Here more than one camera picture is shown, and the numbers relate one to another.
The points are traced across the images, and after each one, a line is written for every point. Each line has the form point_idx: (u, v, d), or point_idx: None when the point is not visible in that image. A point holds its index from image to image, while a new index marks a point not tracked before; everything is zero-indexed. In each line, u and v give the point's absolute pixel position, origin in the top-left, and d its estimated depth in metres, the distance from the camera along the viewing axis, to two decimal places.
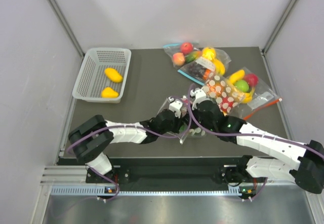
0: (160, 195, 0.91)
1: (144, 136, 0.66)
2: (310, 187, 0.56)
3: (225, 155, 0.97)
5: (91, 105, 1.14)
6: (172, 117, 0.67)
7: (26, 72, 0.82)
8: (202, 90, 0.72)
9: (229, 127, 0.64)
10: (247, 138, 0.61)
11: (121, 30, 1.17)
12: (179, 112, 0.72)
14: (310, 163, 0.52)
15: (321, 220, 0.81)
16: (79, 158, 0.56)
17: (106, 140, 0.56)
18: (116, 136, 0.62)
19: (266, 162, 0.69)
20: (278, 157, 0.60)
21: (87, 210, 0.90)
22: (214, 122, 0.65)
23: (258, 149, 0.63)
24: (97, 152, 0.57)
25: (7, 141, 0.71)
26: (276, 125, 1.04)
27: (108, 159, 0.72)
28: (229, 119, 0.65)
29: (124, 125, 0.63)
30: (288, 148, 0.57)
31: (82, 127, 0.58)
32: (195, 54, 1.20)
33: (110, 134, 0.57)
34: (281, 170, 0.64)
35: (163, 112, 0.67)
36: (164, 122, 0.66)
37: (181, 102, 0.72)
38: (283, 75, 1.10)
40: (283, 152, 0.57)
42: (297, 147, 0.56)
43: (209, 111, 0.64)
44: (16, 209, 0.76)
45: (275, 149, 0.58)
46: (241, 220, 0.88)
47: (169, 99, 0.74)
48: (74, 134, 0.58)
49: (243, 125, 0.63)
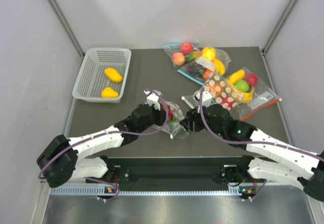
0: (160, 195, 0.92)
1: (121, 138, 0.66)
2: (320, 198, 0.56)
3: (226, 155, 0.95)
5: (91, 105, 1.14)
6: (148, 112, 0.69)
7: (27, 72, 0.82)
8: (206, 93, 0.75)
9: (239, 133, 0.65)
10: (258, 146, 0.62)
11: (121, 30, 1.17)
12: (158, 104, 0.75)
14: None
15: (321, 220, 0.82)
16: (51, 183, 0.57)
17: (71, 162, 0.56)
18: (86, 150, 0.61)
19: (270, 166, 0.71)
20: (289, 166, 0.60)
21: (87, 210, 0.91)
22: (224, 127, 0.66)
23: (268, 157, 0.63)
24: (69, 173, 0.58)
25: (7, 141, 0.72)
26: (276, 125, 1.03)
27: (97, 164, 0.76)
28: (238, 125, 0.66)
29: (91, 137, 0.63)
30: (301, 158, 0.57)
31: (46, 152, 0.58)
32: (195, 54, 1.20)
33: (74, 155, 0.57)
34: (287, 175, 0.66)
35: (137, 108, 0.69)
36: (140, 118, 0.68)
37: (158, 95, 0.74)
38: (283, 75, 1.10)
40: (295, 162, 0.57)
42: (310, 158, 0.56)
43: (220, 117, 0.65)
44: (16, 208, 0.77)
45: (287, 159, 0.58)
46: (242, 220, 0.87)
47: (146, 92, 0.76)
48: (41, 161, 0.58)
49: (254, 131, 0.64)
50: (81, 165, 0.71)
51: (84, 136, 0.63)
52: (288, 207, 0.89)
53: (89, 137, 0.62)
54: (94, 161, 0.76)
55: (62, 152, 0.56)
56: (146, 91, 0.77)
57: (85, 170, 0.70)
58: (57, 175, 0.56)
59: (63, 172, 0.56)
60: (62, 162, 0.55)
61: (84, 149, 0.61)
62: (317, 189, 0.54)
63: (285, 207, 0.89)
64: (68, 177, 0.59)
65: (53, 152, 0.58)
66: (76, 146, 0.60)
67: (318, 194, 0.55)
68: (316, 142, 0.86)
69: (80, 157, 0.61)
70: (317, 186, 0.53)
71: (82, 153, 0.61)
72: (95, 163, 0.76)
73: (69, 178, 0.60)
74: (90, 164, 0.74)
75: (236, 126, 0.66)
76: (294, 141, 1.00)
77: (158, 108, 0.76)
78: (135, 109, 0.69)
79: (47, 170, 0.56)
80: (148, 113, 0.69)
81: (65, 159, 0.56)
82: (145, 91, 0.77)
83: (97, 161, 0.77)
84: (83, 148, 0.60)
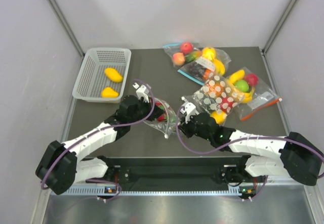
0: (160, 195, 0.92)
1: (114, 132, 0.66)
2: (303, 180, 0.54)
3: (226, 155, 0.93)
5: (91, 105, 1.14)
6: (135, 101, 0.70)
7: (27, 72, 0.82)
8: (190, 103, 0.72)
9: (221, 137, 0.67)
10: (236, 143, 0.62)
11: (121, 31, 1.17)
12: (146, 96, 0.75)
14: (291, 153, 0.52)
15: (321, 220, 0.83)
16: (56, 190, 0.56)
17: (72, 164, 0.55)
18: (83, 150, 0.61)
19: (262, 160, 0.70)
20: (268, 154, 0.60)
21: (87, 210, 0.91)
22: (210, 133, 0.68)
23: (249, 152, 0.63)
24: (72, 176, 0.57)
25: (8, 140, 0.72)
26: (276, 124, 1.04)
27: (97, 162, 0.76)
28: (224, 130, 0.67)
29: (85, 136, 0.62)
30: (271, 143, 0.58)
31: (44, 161, 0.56)
32: (195, 54, 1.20)
33: (73, 157, 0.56)
34: (276, 166, 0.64)
35: (125, 100, 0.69)
36: (129, 108, 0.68)
37: (148, 88, 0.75)
38: (283, 75, 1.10)
40: (266, 148, 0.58)
42: (279, 141, 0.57)
43: (206, 124, 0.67)
44: (16, 208, 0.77)
45: (260, 148, 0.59)
46: (241, 220, 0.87)
47: (135, 86, 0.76)
48: (40, 171, 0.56)
49: (233, 132, 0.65)
50: (82, 167, 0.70)
51: (78, 137, 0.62)
52: (288, 206, 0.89)
53: (83, 137, 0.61)
54: (92, 162, 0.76)
55: (60, 157, 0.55)
56: (134, 85, 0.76)
57: (86, 172, 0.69)
58: (61, 180, 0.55)
59: (66, 175, 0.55)
60: (62, 166, 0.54)
61: (81, 149, 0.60)
62: (295, 171, 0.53)
63: (285, 206, 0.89)
64: (72, 181, 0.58)
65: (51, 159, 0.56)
66: (73, 149, 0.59)
67: (301, 176, 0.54)
68: (316, 142, 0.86)
69: (79, 157, 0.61)
70: (293, 168, 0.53)
71: (80, 154, 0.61)
72: (95, 163, 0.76)
73: (72, 181, 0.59)
74: (89, 165, 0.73)
75: (221, 131, 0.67)
76: None
77: (147, 101, 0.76)
78: (122, 101, 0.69)
79: (49, 178, 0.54)
80: (135, 101, 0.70)
81: (65, 163, 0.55)
82: (134, 85, 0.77)
83: (96, 161, 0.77)
84: (80, 149, 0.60)
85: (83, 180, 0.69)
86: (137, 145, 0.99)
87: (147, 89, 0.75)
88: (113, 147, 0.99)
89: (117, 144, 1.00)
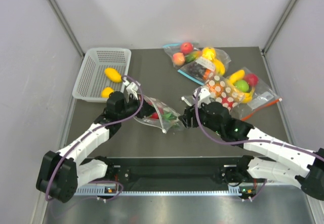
0: (160, 195, 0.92)
1: (107, 131, 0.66)
2: (316, 195, 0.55)
3: (225, 155, 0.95)
5: (91, 105, 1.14)
6: (122, 96, 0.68)
7: (27, 72, 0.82)
8: (205, 89, 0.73)
9: (236, 131, 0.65)
10: (255, 145, 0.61)
11: (121, 31, 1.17)
12: (135, 93, 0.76)
14: (321, 172, 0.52)
15: (321, 220, 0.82)
16: (63, 199, 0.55)
17: (71, 171, 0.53)
18: (79, 154, 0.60)
19: (269, 165, 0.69)
20: (286, 164, 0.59)
21: (87, 210, 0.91)
22: (222, 125, 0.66)
23: (265, 155, 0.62)
24: (74, 182, 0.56)
25: (8, 140, 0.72)
26: (276, 125, 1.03)
27: (96, 163, 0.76)
28: (236, 123, 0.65)
29: (79, 140, 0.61)
30: (297, 155, 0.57)
31: (42, 174, 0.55)
32: (195, 54, 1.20)
33: (71, 162, 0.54)
34: (285, 174, 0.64)
35: (110, 97, 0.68)
36: (117, 104, 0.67)
37: (137, 85, 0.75)
38: (283, 76, 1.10)
40: (291, 160, 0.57)
42: (306, 155, 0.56)
43: (219, 115, 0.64)
44: (16, 207, 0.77)
45: (283, 157, 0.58)
46: (241, 220, 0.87)
47: (125, 83, 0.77)
48: (40, 184, 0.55)
49: (251, 129, 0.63)
50: (82, 171, 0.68)
51: (72, 143, 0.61)
52: (288, 207, 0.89)
53: (77, 141, 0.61)
54: (91, 163, 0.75)
55: (58, 166, 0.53)
56: (125, 82, 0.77)
57: (87, 175, 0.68)
58: (65, 188, 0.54)
59: (68, 182, 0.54)
60: (62, 175, 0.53)
61: (78, 154, 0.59)
62: (314, 186, 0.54)
63: (285, 207, 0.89)
64: (75, 185, 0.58)
65: (49, 170, 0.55)
66: (69, 155, 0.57)
67: (315, 192, 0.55)
68: (316, 142, 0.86)
69: (78, 162, 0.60)
70: (314, 184, 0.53)
71: (77, 159, 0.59)
72: (93, 165, 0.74)
73: (76, 187, 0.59)
74: (89, 167, 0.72)
75: (234, 125, 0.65)
76: (294, 141, 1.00)
77: (136, 98, 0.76)
78: (108, 99, 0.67)
79: (52, 188, 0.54)
80: (122, 97, 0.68)
81: (64, 171, 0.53)
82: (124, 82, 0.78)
83: (94, 163, 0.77)
84: (77, 154, 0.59)
85: (85, 183, 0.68)
86: (136, 143, 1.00)
87: (136, 86, 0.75)
88: (113, 147, 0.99)
89: (118, 143, 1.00)
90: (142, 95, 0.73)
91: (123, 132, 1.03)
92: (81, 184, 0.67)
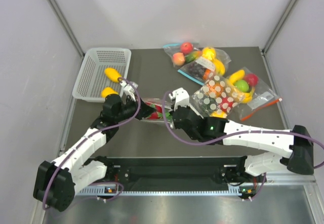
0: (160, 195, 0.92)
1: (103, 136, 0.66)
2: (302, 172, 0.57)
3: (226, 155, 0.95)
5: (91, 105, 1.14)
6: (119, 99, 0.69)
7: (27, 72, 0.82)
8: (183, 91, 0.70)
9: (211, 129, 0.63)
10: (234, 138, 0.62)
11: (121, 30, 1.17)
12: (132, 95, 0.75)
14: (302, 150, 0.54)
15: (321, 220, 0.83)
16: (61, 208, 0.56)
17: (67, 180, 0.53)
18: (76, 163, 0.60)
19: (259, 159, 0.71)
20: (268, 149, 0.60)
21: (87, 210, 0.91)
22: (194, 127, 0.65)
23: (246, 145, 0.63)
24: (71, 190, 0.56)
25: (8, 139, 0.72)
26: (276, 124, 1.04)
27: (95, 165, 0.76)
28: (209, 122, 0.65)
29: (75, 148, 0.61)
30: (277, 138, 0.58)
31: (38, 183, 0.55)
32: (195, 54, 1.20)
33: (67, 172, 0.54)
34: (273, 162, 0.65)
35: (107, 100, 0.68)
36: (113, 107, 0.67)
37: (133, 87, 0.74)
38: (283, 76, 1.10)
40: (273, 144, 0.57)
42: (285, 136, 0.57)
43: (187, 119, 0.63)
44: (16, 207, 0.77)
45: (265, 143, 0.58)
46: (241, 220, 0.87)
47: (122, 83, 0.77)
48: (37, 193, 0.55)
49: (226, 124, 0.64)
50: (80, 176, 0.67)
51: (67, 151, 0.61)
52: (288, 206, 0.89)
53: (73, 149, 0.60)
54: (90, 165, 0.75)
55: (53, 176, 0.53)
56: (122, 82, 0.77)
57: (86, 178, 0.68)
58: (62, 198, 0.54)
59: (64, 192, 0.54)
60: (58, 184, 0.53)
61: (74, 163, 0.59)
62: (298, 164, 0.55)
63: (284, 206, 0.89)
64: (73, 194, 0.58)
65: (45, 180, 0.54)
66: (65, 164, 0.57)
67: (300, 169, 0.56)
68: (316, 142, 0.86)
69: (73, 171, 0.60)
70: (298, 163, 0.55)
71: (74, 167, 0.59)
72: (92, 167, 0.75)
73: (74, 195, 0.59)
74: (87, 170, 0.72)
75: (208, 124, 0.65)
76: None
77: (133, 99, 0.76)
78: (104, 102, 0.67)
79: (49, 198, 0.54)
80: (118, 100, 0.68)
81: (59, 180, 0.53)
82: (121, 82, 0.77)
83: (93, 164, 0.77)
84: (72, 163, 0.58)
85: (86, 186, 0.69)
86: (137, 144, 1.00)
87: (132, 88, 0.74)
88: (113, 147, 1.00)
89: (118, 144, 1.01)
90: (138, 96, 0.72)
91: (123, 132, 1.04)
92: (82, 188, 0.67)
